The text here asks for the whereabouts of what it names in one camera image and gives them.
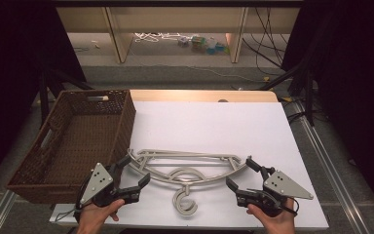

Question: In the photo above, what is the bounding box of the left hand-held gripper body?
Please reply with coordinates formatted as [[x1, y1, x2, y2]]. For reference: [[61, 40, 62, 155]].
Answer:
[[75, 161, 141, 209]]

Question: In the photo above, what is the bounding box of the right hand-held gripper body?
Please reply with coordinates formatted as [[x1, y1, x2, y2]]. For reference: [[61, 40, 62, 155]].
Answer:
[[235, 165, 315, 218]]

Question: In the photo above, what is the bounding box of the grey plastic clothes hanger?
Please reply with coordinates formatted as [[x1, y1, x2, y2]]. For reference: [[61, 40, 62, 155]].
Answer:
[[127, 148, 252, 218]]

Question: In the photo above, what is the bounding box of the person's left hand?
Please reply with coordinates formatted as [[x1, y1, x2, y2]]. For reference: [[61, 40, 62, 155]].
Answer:
[[75, 198, 126, 234]]

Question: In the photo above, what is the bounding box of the person's right hand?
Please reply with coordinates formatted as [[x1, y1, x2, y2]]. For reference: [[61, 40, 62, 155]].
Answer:
[[245, 198, 296, 234]]

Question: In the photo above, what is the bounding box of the brown wicker basket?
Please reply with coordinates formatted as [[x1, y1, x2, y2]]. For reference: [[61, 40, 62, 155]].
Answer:
[[6, 89, 137, 205]]

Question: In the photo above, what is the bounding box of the white table mat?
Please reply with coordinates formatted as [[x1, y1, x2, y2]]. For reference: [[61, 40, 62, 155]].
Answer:
[[49, 100, 329, 232]]

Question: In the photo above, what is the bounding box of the black metal stand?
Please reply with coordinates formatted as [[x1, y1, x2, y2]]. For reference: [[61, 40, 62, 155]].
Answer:
[[258, 59, 317, 127], [36, 64, 95, 129]]

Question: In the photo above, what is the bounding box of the pile of colourful toys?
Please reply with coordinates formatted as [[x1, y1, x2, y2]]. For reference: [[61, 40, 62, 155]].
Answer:
[[176, 34, 231, 56]]

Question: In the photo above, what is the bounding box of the dark curtain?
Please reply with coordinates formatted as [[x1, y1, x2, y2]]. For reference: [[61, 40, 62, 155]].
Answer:
[[0, 0, 88, 196], [280, 0, 374, 215]]

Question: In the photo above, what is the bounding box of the light wooden shelf unit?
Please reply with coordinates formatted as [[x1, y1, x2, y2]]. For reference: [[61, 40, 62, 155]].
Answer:
[[56, 6, 301, 64]]

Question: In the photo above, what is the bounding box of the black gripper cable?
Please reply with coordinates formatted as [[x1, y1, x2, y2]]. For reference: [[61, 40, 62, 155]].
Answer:
[[281, 196, 301, 217], [54, 179, 94, 223]]

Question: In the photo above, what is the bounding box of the thin white floor cable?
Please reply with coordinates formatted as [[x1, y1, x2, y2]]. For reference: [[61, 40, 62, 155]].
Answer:
[[142, 62, 266, 83]]

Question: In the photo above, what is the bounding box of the bundle of black cables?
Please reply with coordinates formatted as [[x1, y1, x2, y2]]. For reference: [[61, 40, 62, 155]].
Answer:
[[241, 7, 291, 76]]

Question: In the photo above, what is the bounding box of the white cord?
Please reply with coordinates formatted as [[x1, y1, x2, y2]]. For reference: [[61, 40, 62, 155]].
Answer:
[[133, 31, 184, 44]]

